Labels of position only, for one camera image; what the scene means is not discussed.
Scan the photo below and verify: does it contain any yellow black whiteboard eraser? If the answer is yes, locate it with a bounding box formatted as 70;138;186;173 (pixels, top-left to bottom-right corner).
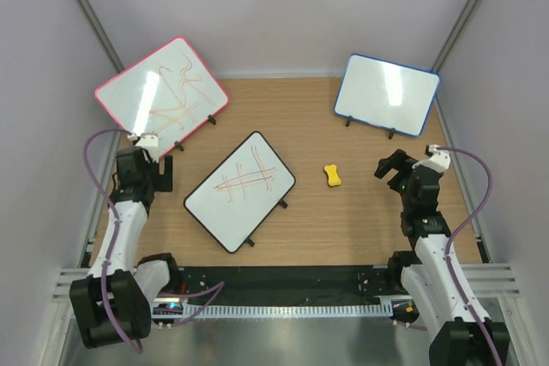
323;164;342;188

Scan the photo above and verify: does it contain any blue framed whiteboard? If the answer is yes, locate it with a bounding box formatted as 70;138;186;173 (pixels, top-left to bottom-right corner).
334;53;441;137

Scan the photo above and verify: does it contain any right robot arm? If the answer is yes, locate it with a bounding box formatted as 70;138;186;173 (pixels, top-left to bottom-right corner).
374;145;510;365

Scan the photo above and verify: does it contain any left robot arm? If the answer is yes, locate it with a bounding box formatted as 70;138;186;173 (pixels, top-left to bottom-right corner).
69;147;182;349

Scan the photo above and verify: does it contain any pink framed whiteboard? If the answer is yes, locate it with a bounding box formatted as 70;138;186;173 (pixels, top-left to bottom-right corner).
95;37;229;155

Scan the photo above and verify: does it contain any black framed whiteboard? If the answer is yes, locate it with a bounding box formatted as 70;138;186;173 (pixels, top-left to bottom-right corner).
183;131;296;254

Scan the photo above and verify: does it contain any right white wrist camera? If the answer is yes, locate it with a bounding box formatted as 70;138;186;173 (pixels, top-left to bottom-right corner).
412;144;451;174

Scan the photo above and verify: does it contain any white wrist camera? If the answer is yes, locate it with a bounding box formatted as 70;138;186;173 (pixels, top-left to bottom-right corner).
412;144;451;174
127;133;160;160

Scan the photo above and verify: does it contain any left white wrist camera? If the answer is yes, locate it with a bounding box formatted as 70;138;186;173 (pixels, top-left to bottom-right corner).
127;133;160;160

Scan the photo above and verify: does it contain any aluminium frame rail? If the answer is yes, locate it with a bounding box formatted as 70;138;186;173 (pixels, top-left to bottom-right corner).
51;263;520;303

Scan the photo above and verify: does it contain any slotted cable duct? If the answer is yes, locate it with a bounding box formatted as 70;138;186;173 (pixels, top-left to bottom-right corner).
196;303;393;320

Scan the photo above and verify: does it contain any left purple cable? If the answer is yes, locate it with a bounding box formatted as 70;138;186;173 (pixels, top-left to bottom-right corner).
82;128;226;355

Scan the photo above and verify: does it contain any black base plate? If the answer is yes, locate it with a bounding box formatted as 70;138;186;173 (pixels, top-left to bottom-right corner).
179;265;406;305

